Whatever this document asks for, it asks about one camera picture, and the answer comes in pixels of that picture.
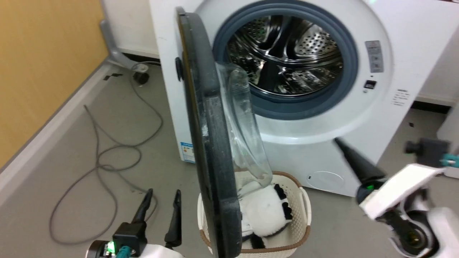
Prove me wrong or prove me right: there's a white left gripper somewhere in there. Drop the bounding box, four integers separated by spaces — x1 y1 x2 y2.
86 188 185 258

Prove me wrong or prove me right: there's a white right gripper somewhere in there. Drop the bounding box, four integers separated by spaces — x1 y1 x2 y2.
333 138 446 220

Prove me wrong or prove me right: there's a dark grey washing machine door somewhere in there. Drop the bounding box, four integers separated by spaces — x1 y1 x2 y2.
176 6 273 258

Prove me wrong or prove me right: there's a white front-load washing machine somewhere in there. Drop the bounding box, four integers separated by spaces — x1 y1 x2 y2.
149 0 459 197

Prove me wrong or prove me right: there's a grey rubber door gasket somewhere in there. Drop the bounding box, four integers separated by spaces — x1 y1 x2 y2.
212 0 359 120

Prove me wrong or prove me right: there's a steel washing machine drum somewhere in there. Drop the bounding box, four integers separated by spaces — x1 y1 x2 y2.
227 15 344 96

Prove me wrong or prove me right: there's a blue white energy label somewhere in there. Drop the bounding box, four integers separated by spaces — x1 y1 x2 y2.
180 142 196 164

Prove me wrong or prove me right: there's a white laundry basket brown rim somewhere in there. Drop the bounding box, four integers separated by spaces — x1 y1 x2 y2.
197 171 312 258

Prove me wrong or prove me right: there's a white cabinet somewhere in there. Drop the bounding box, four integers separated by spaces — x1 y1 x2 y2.
437 102 459 180

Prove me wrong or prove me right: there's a black and white panda plush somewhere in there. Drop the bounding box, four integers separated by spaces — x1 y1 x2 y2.
238 183 294 249

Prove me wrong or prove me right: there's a grey warning sticker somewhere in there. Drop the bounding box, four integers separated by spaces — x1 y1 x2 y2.
365 40 384 73

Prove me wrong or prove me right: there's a grey bent metal leg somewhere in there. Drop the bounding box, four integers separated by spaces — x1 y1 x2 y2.
100 20 160 72

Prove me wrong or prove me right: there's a grey floor cable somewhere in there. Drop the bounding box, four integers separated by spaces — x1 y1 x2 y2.
49 63 164 245

